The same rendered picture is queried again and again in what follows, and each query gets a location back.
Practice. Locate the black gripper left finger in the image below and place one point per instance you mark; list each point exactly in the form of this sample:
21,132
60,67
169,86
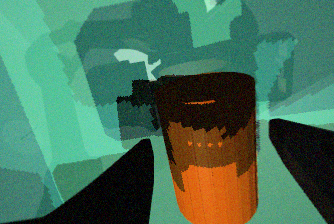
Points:
122,194

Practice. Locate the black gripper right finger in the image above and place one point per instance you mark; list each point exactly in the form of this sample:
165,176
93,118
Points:
308,154

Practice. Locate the orange cylinder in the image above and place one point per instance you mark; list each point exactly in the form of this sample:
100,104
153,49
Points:
208,123

